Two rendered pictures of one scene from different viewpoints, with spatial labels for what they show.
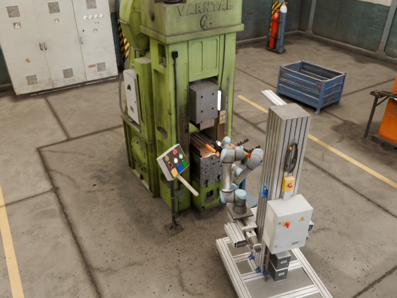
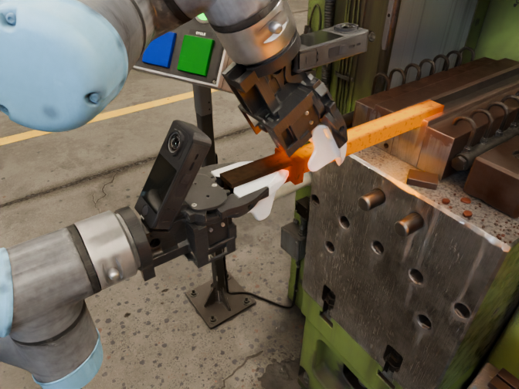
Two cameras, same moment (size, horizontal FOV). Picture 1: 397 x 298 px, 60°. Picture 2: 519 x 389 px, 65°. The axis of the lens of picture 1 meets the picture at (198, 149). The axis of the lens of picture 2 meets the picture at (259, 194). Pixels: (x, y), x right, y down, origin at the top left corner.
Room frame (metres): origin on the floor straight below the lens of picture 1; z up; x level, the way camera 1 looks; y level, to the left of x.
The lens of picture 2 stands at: (3.34, -0.71, 1.29)
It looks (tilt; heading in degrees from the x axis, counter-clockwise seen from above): 37 degrees down; 88
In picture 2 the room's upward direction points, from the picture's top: straight up
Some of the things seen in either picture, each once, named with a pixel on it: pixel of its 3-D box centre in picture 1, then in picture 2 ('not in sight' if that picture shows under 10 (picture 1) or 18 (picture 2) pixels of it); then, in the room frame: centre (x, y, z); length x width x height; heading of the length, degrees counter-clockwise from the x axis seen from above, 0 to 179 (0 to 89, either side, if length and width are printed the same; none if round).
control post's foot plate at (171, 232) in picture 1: (173, 225); (219, 291); (3.22, 0.32, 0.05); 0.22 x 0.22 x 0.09; 33
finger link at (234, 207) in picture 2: not in sight; (233, 200); (3.32, -0.34, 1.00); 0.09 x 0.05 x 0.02; 30
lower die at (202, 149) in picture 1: (197, 142); (468, 103); (3.77, 0.01, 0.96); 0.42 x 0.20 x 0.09; 33
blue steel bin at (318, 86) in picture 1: (309, 84); not in sight; (7.14, -2.43, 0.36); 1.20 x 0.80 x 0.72; 37
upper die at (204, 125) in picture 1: (197, 117); not in sight; (3.77, 0.01, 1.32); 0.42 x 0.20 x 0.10; 33
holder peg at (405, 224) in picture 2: not in sight; (408, 224); (3.59, -0.24, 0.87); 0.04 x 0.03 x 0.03; 33
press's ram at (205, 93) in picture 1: (200, 97); not in sight; (3.79, -0.03, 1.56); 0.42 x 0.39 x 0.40; 33
